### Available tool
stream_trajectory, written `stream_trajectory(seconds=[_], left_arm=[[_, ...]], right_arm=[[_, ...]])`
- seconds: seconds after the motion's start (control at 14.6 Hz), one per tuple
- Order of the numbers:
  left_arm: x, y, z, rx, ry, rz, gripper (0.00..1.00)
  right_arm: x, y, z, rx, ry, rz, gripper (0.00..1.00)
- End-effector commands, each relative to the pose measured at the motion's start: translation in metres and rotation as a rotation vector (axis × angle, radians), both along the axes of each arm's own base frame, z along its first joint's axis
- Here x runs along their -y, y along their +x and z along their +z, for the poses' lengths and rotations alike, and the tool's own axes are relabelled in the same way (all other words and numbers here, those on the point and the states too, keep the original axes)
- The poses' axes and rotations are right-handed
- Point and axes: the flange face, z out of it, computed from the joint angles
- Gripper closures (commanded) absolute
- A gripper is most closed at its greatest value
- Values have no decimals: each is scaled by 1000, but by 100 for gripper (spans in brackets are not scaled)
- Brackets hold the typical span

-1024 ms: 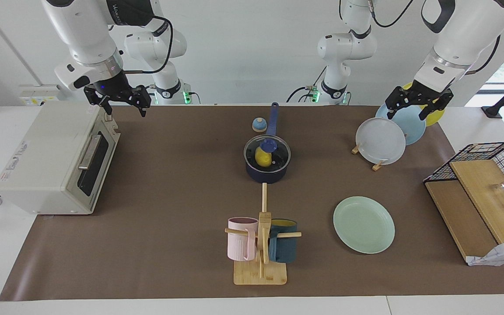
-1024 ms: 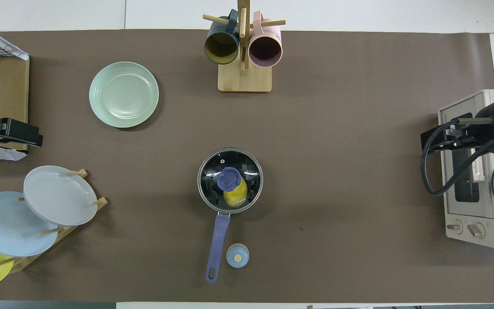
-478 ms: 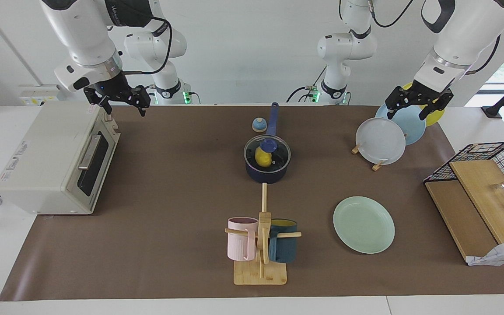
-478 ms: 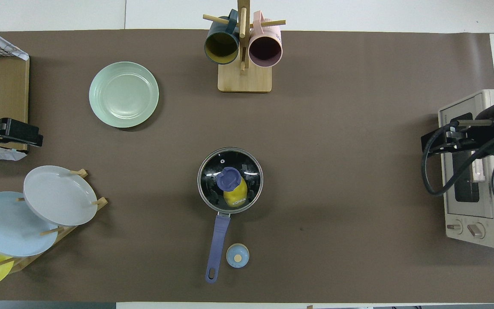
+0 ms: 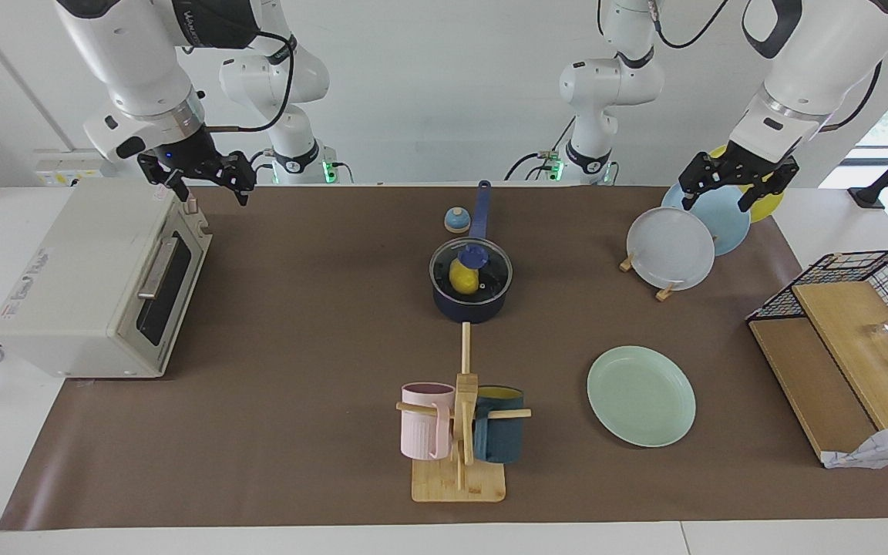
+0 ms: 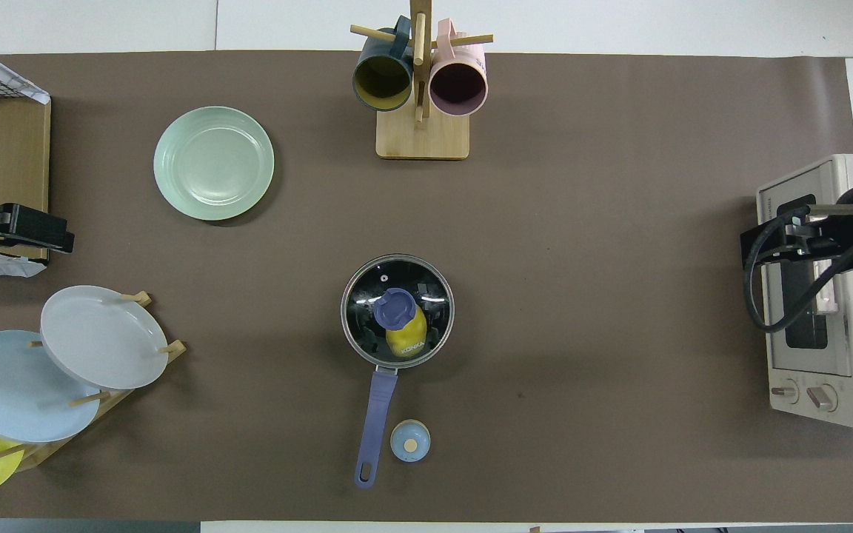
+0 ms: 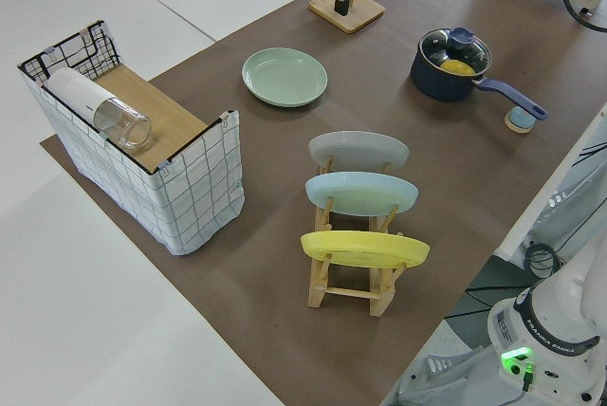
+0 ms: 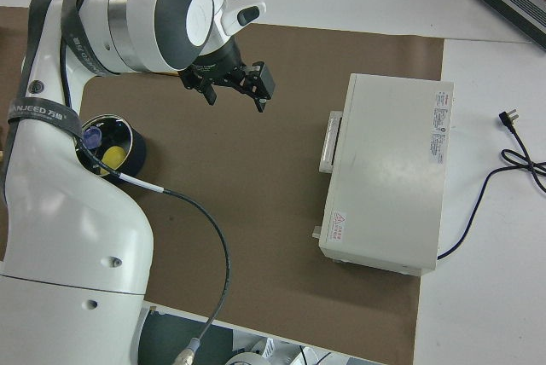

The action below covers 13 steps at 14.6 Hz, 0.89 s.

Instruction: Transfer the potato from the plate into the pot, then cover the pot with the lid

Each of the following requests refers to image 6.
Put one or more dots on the wooden plate rack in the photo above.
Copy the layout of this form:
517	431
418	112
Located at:
112	403

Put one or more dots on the light green plate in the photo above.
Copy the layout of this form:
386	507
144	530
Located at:
214	163

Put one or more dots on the light blue plate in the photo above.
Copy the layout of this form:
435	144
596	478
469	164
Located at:
12	392

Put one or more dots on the pink mug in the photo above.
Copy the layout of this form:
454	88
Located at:
458	85

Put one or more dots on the wooden mug rack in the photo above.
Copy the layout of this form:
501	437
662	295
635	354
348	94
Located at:
423	137

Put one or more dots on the dark teal mug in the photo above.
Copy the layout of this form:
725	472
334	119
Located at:
382	81

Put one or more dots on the glass lid with blue knob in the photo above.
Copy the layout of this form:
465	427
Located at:
395	309

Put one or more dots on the brown table mat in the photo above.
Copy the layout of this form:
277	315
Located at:
582	333

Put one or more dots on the grey plate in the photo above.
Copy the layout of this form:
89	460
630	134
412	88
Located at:
101	337

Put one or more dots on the cream toaster oven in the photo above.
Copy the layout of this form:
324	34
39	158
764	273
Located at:
819	370

